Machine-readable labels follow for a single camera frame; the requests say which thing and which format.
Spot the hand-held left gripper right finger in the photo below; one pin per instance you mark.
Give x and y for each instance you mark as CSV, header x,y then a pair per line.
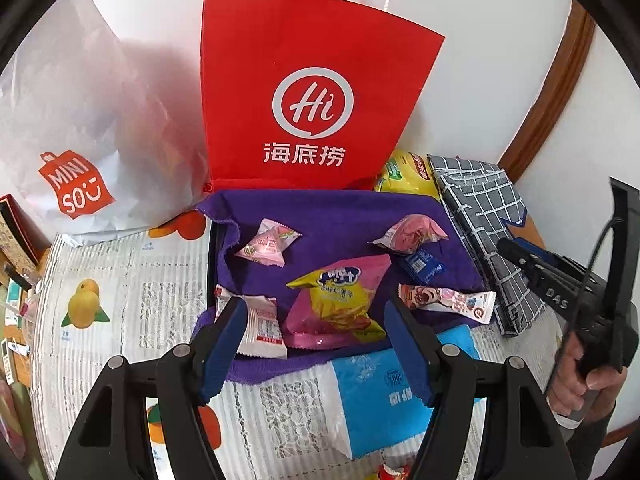
x,y
412,355

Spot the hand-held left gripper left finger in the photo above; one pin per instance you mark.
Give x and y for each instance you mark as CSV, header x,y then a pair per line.
x,y
225,350

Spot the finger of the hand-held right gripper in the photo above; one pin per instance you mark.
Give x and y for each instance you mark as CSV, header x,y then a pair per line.
x,y
525,265
550,255

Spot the small blue snack packet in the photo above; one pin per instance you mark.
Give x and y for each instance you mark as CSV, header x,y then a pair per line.
x,y
422,265

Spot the yellow and pink chips bag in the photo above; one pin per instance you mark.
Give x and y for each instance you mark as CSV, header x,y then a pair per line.
x,y
335,300

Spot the light pink peach snack packet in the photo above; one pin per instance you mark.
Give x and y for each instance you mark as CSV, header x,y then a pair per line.
x,y
267,249

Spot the person's right forearm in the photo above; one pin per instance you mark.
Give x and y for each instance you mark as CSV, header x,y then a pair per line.
x,y
590,445

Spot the person's right hand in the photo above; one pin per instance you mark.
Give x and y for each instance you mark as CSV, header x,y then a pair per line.
x,y
567,370

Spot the white and red snack packet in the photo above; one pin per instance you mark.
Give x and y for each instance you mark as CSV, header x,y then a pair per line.
x,y
262,325

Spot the blue tissue pack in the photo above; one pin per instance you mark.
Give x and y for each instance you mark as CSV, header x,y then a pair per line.
x,y
370,400

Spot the white and pink bar packet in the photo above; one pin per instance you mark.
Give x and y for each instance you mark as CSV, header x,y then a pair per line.
x,y
450,302

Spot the grey checked cloth pouch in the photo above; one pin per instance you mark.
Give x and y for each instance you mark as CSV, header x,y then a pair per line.
x,y
480,210

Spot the pink round snack packet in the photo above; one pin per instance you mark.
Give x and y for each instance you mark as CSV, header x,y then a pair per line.
x,y
410,232

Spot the yellow snack bag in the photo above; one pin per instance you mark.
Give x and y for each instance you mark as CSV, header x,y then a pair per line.
x,y
407,175

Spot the purple cloth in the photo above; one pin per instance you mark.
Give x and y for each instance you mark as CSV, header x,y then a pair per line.
x,y
325,220

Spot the brown and red box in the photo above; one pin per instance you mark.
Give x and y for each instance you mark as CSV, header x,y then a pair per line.
x,y
20,232

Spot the white plastic shopping bag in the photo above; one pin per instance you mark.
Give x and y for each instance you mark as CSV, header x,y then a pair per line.
x,y
100,110

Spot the red paper bag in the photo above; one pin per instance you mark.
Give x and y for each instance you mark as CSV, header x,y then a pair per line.
x,y
310,60

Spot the wooden door frame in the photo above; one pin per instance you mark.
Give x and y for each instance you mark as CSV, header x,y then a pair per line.
x,y
555,85

